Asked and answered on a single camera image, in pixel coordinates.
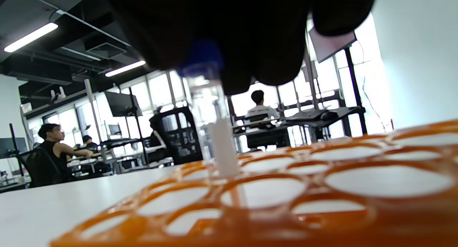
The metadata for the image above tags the person's right hand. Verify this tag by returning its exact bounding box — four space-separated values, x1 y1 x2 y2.
102 0 380 95

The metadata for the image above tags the blue capped test tube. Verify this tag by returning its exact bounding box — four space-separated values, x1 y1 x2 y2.
178 40 241 178

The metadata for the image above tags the orange test tube rack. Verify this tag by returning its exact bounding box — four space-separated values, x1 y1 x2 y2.
50 119 458 247

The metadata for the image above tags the large flat screen monitor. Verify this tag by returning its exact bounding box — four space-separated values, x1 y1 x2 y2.
308 25 357 63

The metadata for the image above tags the long ceiling light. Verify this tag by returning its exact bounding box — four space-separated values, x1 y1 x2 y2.
105 60 146 78
4 23 58 53

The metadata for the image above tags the black mesh office chair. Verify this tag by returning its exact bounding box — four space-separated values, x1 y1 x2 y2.
148 106 204 166

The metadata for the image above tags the dark monitor on pole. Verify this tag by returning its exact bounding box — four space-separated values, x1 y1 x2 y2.
104 91 143 118

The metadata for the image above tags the dark desk monitor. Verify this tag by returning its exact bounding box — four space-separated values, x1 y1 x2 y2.
0 137 28 158

